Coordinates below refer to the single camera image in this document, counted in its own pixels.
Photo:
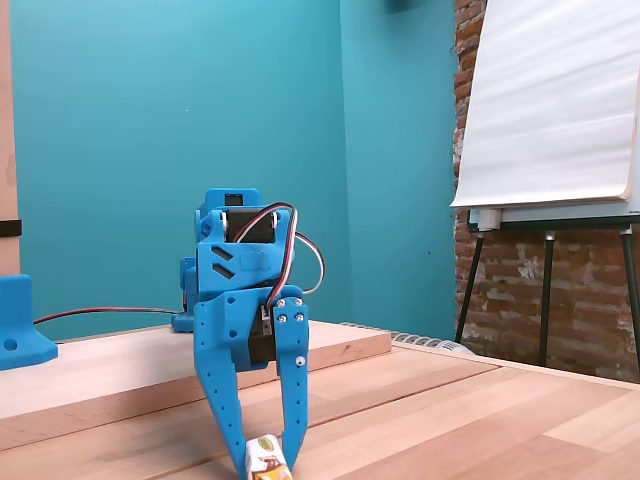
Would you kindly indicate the white orange sweet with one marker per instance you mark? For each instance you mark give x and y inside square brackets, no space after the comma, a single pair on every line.
[265,457]

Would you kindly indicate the raised wooden board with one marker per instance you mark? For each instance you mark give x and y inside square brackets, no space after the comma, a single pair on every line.
[125,365]

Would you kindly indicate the white radiator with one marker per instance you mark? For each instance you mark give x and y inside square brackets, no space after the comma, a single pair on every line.
[425,341]

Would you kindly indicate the flip chart easel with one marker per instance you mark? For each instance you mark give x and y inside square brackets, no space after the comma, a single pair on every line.
[546,280]

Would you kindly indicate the wooden pole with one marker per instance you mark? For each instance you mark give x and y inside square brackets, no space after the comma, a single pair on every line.
[7,125]

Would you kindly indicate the white flip chart pad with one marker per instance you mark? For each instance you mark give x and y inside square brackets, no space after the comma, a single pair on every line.
[545,100]

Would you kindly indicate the blue printed pole mount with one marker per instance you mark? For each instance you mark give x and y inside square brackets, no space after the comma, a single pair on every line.
[17,320]

